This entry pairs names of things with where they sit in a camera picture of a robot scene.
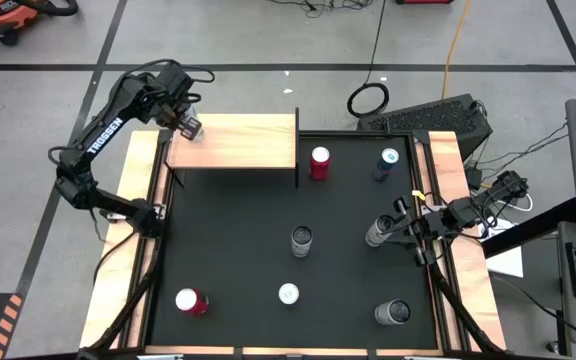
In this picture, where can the Celsius Tropical Vibe can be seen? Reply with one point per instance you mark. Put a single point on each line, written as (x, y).
(378, 232)

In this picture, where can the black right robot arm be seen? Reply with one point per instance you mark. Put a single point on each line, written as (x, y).
(488, 200)

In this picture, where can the black table mat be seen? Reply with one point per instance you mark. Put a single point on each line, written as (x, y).
(228, 250)

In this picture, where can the short red soda can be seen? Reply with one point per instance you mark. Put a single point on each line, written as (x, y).
(191, 301)

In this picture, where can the black power adapter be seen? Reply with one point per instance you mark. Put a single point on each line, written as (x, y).
(474, 177)

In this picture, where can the wooden shelf black frame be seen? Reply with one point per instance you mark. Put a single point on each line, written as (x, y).
(238, 142)

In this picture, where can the tall red Coca-Cola can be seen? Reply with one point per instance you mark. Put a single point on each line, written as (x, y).
(319, 165)

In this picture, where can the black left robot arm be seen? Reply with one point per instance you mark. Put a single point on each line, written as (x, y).
(103, 132)

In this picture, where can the white Celsius can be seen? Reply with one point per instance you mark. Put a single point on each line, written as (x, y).
(301, 242)

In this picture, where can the red box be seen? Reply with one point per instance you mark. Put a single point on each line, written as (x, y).
(423, 1)

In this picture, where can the black frame strut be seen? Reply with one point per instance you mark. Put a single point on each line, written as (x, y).
(460, 310)
(128, 300)

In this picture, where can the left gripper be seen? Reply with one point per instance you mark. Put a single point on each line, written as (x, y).
(170, 92)

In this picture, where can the blue Red Bull can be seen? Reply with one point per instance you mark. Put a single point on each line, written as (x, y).
(387, 162)

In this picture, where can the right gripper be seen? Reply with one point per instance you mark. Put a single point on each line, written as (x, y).
(428, 225)

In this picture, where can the silver Celsius can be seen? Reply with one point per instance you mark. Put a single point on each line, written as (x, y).
(392, 312)

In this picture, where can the Red Bull Sugarfree can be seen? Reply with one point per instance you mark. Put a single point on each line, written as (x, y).
(288, 294)

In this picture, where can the black computer tower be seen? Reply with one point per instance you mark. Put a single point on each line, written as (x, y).
(428, 122)

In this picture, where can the white paper sheet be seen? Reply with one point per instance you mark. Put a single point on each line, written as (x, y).
(505, 260)

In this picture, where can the black beam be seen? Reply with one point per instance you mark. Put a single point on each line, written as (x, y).
(533, 227)

